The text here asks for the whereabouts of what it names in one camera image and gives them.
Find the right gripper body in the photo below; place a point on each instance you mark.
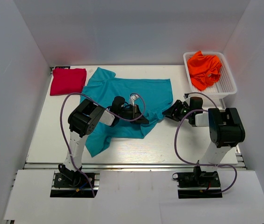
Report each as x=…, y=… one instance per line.
x=187, y=109

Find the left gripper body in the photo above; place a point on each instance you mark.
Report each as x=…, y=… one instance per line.
x=129, y=113

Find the teal t-shirt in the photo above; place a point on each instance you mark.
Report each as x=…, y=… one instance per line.
x=103, y=87

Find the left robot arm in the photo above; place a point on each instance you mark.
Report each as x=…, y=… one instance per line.
x=82, y=122

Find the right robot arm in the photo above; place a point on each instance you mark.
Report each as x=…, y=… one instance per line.
x=226, y=131

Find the white plastic basket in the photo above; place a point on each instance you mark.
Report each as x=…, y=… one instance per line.
x=226, y=84

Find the orange t-shirt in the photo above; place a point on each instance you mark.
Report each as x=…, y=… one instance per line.
x=204, y=70

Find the folded red t-shirt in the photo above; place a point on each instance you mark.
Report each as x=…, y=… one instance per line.
x=67, y=81

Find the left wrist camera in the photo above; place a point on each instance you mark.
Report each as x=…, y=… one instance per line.
x=133, y=98

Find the aluminium table edge rail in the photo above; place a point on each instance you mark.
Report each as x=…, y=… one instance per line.
x=54, y=166

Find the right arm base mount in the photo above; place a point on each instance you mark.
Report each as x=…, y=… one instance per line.
x=192, y=185

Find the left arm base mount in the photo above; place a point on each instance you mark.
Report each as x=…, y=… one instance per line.
x=79, y=188

